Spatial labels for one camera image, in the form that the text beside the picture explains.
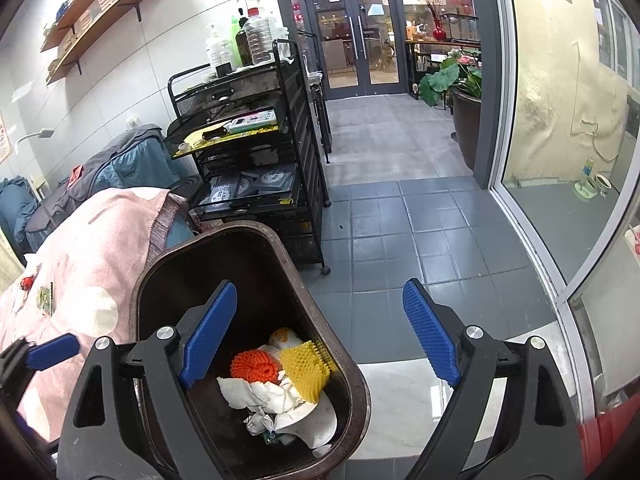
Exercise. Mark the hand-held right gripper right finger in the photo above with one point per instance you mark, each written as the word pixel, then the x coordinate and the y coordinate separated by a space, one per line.
pixel 432 330

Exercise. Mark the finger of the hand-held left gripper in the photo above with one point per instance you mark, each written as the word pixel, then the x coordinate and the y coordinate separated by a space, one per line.
pixel 52 352

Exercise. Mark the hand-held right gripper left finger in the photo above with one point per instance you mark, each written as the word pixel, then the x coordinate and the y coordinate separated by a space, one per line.
pixel 207 332

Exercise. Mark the orange foam fruit net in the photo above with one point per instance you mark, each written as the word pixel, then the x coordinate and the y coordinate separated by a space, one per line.
pixel 252 367

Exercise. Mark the brown plastic trash bin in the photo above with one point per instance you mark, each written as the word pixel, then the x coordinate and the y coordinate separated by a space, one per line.
pixel 250 270

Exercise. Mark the beige paper bag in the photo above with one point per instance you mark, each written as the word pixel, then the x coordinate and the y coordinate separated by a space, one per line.
pixel 255 392

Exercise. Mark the white orange paper cup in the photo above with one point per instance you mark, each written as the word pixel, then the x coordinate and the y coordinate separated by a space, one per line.
pixel 286 337

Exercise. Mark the yellow foam fruit net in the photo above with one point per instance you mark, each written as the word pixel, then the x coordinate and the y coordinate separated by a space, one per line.
pixel 305 370

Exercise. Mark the green white drink carton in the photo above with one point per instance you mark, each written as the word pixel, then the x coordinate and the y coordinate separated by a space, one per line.
pixel 260 425

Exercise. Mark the white paper plate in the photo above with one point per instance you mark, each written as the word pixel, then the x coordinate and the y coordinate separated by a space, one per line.
pixel 315 425

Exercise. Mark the beige cloth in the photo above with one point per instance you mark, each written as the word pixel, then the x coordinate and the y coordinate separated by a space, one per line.
pixel 10 265

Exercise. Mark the pink polka dot blanket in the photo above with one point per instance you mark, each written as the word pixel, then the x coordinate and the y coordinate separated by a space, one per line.
pixel 100 260

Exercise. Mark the dark printed box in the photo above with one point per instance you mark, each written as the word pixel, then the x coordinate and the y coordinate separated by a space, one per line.
pixel 275 177
pixel 224 187

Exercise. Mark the blue covered massage bed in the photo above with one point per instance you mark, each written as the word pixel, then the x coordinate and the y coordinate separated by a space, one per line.
pixel 15 210

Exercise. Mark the grey covered massage bed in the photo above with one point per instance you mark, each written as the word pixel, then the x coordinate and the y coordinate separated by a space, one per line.
pixel 120 160

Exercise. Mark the black metal trolley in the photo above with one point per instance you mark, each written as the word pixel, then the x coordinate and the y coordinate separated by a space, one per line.
pixel 300 160

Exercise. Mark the yellow mesh mat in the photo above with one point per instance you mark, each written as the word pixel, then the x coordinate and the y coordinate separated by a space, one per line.
pixel 240 136

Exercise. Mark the red plastic object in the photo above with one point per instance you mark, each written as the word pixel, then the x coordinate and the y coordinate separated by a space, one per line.
pixel 605 430

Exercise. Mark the dark plant pot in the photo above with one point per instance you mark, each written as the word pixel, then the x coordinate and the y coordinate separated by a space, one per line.
pixel 467 125

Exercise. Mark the small figure in dish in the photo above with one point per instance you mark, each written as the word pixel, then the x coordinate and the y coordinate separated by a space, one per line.
pixel 586 182

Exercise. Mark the white pink flat box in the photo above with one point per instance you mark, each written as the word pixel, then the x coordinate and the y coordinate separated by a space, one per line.
pixel 250 120

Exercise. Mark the white lamp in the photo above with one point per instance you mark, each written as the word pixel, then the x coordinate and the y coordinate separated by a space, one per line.
pixel 37 135

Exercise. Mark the small white cup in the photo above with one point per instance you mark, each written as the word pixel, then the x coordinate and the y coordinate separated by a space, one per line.
pixel 603 185

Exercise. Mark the green leafy plant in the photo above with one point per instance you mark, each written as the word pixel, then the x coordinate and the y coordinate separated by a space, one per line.
pixel 442 80

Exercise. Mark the white pump bottle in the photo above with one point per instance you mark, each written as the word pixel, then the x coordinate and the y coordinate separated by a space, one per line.
pixel 215 50

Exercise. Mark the dark glass bottle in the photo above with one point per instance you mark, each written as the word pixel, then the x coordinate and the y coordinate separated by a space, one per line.
pixel 244 47

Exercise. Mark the green plastic bottle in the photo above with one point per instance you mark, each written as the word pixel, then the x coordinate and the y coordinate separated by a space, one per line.
pixel 234 40

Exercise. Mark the red vase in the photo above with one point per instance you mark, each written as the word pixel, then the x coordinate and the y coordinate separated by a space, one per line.
pixel 439 33

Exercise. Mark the clear plastic bottle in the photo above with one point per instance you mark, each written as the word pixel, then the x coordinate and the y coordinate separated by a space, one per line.
pixel 260 35

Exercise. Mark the glass double door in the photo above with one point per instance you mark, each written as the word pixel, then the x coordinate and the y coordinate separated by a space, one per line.
pixel 340 40

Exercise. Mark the wall poster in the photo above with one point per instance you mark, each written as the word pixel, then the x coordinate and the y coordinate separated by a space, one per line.
pixel 4 135

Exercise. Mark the long wooden wall shelf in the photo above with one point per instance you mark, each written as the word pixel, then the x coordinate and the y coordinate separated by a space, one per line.
pixel 105 22

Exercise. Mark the short wooden wall shelf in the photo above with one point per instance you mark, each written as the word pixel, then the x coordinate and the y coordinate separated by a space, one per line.
pixel 75 7

